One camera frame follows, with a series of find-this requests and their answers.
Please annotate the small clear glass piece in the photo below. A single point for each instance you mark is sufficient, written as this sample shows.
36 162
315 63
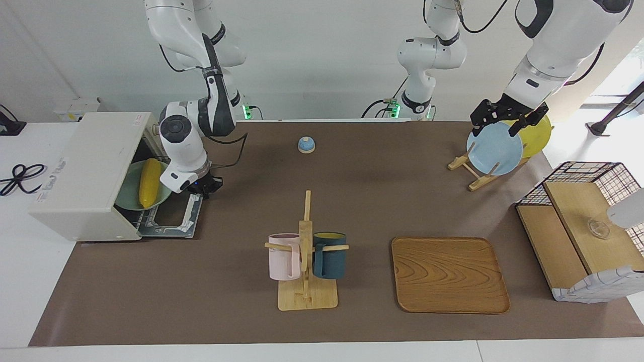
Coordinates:
598 230

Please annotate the yellow corn cob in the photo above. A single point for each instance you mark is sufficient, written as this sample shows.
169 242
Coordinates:
150 183

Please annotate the small blue bell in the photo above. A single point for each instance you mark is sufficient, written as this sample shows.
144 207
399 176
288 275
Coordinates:
306 145

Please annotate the wooden plate rack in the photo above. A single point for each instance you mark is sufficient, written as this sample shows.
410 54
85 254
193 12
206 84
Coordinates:
457 163

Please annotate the yellow plate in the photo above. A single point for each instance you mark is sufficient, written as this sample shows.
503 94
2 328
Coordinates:
536 142

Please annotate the black device on table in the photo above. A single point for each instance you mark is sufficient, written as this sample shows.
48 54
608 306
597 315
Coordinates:
10 128

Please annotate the dark blue mug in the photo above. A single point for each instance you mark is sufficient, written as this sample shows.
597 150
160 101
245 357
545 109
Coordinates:
332 261

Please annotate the brown wooden tray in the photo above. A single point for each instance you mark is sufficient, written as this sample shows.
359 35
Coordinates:
448 276

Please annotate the black stand leg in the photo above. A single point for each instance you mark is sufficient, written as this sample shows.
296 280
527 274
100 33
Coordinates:
598 128

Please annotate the oven glass door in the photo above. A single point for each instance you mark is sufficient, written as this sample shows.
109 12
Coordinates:
193 216

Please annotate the light blue plate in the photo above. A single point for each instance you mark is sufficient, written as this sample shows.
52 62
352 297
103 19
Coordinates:
495 151

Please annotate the cream toaster oven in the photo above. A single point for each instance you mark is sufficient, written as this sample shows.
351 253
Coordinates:
85 171

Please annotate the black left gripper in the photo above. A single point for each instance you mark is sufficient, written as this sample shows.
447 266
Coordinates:
518 108

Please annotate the white rounded device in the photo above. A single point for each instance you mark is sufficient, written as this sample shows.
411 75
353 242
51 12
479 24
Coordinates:
629 211

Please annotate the checkered white cloth liner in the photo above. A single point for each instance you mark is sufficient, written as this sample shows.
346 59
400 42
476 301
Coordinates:
598 289

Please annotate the white box with yellow label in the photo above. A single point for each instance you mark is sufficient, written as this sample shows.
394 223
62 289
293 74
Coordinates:
75 108

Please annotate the brown table mat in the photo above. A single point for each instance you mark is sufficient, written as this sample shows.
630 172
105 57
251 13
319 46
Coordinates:
201 281

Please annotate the pale green plate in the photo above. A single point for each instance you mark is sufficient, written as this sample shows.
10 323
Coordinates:
128 196

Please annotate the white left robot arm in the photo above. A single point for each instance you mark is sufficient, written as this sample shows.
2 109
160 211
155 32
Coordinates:
568 35

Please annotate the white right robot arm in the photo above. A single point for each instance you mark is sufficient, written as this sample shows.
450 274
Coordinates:
181 136

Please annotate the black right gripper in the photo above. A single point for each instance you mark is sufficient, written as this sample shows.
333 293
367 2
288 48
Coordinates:
200 186

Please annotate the pink mug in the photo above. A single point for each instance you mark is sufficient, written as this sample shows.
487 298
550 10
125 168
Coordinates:
282 261

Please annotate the wooden mug rack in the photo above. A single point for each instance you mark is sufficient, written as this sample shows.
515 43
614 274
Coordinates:
307 300

